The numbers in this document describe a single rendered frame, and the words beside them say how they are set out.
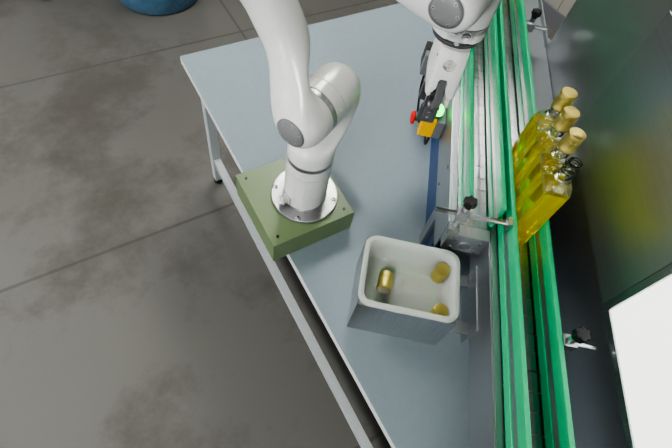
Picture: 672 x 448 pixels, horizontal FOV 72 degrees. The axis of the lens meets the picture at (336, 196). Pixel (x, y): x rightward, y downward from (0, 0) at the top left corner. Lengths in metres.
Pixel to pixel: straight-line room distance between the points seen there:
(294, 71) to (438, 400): 0.86
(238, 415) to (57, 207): 1.26
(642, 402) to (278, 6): 0.91
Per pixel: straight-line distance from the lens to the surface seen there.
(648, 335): 0.95
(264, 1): 0.92
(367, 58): 1.91
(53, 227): 2.43
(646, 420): 0.94
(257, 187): 1.33
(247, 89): 1.72
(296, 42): 0.94
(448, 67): 0.77
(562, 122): 1.05
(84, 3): 3.56
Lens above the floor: 1.94
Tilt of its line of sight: 55 degrees down
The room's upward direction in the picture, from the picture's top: 13 degrees clockwise
